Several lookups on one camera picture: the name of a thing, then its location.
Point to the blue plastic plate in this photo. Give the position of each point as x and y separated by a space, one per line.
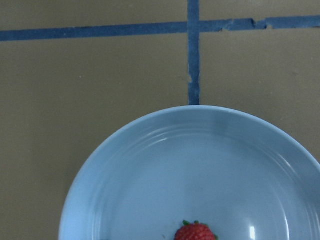
242 176

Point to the red strawberry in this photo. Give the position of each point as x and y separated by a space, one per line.
194 231

